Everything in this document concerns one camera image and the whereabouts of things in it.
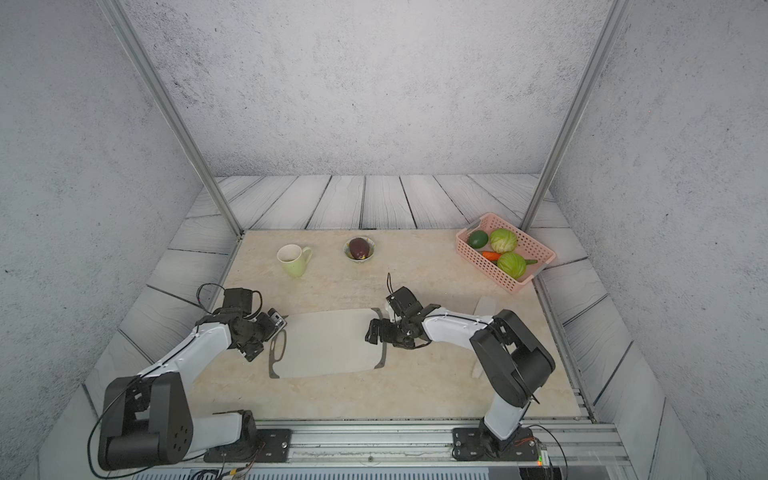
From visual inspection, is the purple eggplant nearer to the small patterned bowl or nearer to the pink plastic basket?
the small patterned bowl

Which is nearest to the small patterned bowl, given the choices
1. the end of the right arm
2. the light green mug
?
the light green mug

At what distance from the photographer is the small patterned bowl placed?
1097 mm

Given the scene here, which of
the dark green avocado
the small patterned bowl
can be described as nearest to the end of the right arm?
the small patterned bowl

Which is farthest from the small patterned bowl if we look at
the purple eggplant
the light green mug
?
the light green mug

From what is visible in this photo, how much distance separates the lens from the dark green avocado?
1151 millimetres

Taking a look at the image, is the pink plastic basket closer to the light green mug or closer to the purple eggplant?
the purple eggplant

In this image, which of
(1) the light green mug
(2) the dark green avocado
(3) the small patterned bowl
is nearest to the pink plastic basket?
(2) the dark green avocado

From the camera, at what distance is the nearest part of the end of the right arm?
68cm

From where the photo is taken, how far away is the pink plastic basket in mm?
1010
